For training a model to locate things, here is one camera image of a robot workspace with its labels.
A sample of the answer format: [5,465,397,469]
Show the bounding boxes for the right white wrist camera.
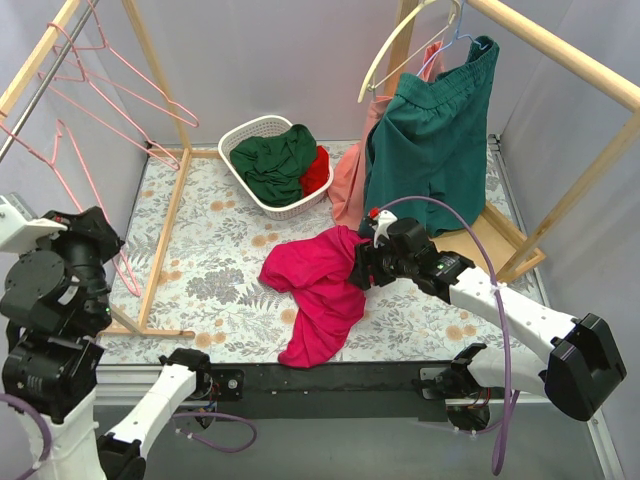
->
[359,207,398,248]

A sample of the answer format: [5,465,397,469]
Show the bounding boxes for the green garment in basket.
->
[230,124,317,208]

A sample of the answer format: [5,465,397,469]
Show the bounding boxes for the dark green hanging shorts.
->
[364,36,500,237]

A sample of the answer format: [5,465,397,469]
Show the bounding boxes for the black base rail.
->
[199,360,496,426]

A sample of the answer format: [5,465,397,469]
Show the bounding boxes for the right wooden clothes rack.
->
[386,0,640,284]

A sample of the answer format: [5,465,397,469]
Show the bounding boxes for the red garment in basket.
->
[299,145,329,197]

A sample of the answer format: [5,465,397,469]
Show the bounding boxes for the cream plastic hanger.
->
[357,0,461,104]

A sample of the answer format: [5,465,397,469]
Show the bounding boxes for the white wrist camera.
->
[359,207,398,248]
[0,193,67,254]

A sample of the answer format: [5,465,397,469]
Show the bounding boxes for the floral patterned table mat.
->
[97,145,557,366]

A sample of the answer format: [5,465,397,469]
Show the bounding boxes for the blue wire hanger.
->
[417,1,489,80]

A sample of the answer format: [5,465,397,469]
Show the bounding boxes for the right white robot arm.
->
[349,210,627,421]

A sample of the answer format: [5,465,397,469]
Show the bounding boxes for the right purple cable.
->
[372,195,521,476]

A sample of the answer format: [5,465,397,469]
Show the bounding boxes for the wooden clothes rack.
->
[0,0,197,338]
[386,0,640,284]

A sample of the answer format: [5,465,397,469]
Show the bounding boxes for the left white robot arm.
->
[1,205,213,479]

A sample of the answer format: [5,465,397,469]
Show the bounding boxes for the left wooden clothes rack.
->
[0,0,197,338]

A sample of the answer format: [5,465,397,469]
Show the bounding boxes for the white plastic laundry basket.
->
[217,115,334,220]

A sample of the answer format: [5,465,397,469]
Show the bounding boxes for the salmon pink hanging garment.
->
[329,41,446,234]

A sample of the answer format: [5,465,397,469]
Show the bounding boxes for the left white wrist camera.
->
[0,193,67,254]

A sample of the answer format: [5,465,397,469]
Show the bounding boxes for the magenta t shirt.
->
[259,226,366,368]

